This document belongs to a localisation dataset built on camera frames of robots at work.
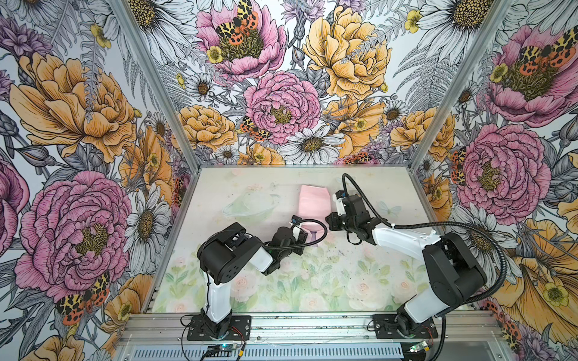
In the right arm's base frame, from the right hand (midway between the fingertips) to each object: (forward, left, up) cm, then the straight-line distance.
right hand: (327, 225), depth 91 cm
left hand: (-2, +9, -8) cm, 12 cm away
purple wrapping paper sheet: (+11, +5, -1) cm, 12 cm away
